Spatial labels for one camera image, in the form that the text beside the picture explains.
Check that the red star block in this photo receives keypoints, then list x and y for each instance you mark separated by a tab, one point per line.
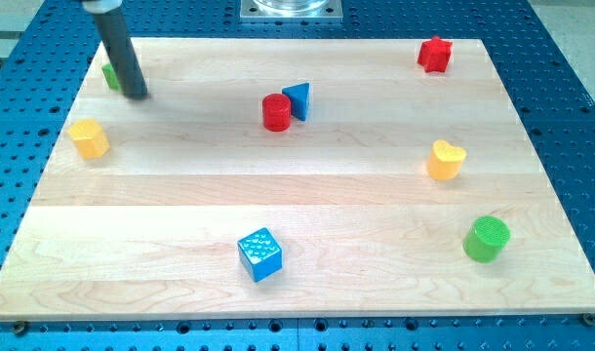
434	54

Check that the green star block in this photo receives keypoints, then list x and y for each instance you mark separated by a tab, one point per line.
110	77

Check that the light wooden board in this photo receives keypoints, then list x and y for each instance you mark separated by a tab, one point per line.
150	229

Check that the red cylinder block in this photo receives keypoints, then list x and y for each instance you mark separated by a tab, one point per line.
276	112

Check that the blue triangle block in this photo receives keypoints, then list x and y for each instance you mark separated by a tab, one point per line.
299	96

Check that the blue cube block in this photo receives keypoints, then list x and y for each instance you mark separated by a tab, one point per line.
260	254

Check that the yellow heart block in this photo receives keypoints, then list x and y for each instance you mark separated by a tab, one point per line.
445	160

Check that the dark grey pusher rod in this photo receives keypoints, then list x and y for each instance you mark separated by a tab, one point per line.
116	39

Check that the green cylinder block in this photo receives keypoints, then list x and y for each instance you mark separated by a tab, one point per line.
486	238

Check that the yellow hexagon block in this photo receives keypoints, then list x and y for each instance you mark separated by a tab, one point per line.
89	138

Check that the white rod collar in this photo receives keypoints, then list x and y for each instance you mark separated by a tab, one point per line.
97	7

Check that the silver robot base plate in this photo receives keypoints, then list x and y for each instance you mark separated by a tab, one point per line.
268	10

